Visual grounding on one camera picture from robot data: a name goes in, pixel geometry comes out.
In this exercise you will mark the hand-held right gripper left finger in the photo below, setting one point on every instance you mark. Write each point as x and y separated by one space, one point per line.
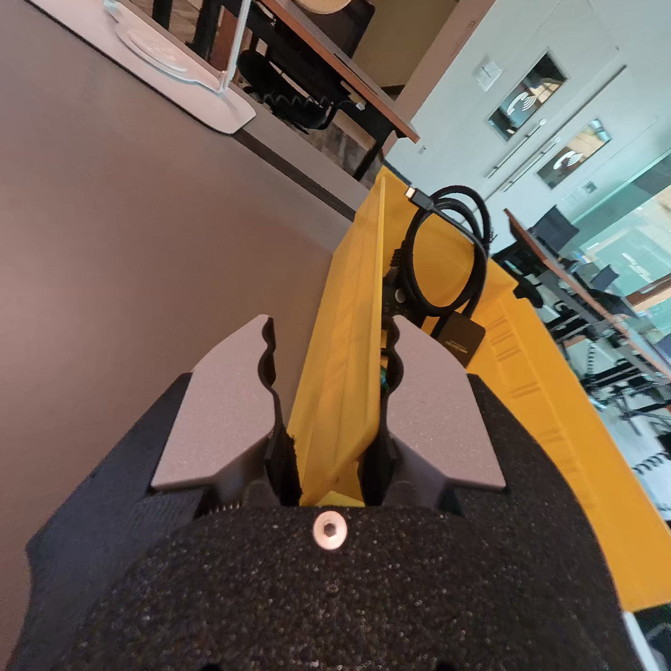
220 419

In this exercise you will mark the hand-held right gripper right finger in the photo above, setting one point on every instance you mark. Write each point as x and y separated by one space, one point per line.
440 419

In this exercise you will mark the small black square adapter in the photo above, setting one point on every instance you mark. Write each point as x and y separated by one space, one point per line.
458 338

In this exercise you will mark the yellow plastic bin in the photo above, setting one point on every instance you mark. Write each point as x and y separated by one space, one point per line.
340 340

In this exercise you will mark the grey desk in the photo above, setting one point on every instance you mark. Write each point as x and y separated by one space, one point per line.
131 262

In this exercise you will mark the wooden desk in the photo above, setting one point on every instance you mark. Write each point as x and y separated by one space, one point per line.
340 57
576 278

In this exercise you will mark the white wall sign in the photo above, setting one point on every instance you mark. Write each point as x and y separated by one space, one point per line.
487 75

